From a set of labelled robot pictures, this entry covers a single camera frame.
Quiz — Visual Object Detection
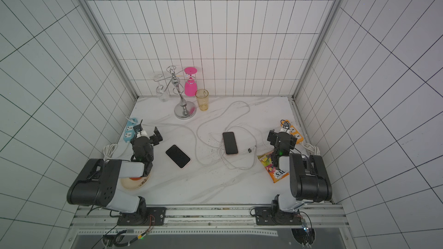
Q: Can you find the black phone pink case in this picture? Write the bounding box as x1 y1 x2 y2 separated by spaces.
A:
166 145 191 169

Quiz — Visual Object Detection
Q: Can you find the white charging cable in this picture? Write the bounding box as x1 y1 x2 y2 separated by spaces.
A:
148 101 269 171

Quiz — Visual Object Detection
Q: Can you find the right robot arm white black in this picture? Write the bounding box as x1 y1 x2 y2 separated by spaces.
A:
251 130 332 232

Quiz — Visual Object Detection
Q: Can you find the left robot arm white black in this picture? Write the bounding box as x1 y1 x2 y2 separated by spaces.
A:
66 124 166 227

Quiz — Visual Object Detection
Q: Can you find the orange power strip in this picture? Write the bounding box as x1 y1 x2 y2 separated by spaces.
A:
292 124 304 145

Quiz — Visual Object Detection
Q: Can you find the blue power strip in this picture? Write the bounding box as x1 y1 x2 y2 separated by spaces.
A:
123 118 138 143

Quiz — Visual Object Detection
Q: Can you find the candy snack bag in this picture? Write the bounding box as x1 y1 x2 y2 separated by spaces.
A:
257 151 289 183

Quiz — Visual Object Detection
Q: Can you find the beige plate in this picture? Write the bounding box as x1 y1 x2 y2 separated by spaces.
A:
120 175 151 191

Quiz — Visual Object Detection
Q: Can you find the silver glass holder stand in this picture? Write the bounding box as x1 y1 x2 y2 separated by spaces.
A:
167 65 197 120

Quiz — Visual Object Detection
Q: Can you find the clear wine glass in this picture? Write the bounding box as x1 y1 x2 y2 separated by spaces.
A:
153 74 170 102

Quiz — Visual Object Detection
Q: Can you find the pink wine glass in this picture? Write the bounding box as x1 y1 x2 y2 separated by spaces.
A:
184 67 198 97

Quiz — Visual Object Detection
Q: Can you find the amber plastic cup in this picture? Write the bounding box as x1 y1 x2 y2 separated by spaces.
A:
195 89 209 111

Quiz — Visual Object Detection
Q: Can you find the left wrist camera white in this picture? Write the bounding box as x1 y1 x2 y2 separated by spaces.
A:
132 123 148 141

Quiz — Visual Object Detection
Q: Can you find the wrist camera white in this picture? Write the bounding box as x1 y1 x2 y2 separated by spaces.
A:
132 123 148 141
280 120 293 135

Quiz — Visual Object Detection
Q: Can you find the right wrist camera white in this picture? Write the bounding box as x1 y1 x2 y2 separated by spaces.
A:
280 120 293 135

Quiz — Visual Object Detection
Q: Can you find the orange strip coiled white cord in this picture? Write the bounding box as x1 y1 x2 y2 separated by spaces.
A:
303 142 322 156

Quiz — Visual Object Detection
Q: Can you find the blue strip coiled white cord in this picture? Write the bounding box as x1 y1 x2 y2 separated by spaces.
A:
103 143 119 160

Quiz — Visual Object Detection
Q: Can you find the metal base rail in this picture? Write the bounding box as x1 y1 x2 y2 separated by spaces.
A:
70 203 350 237

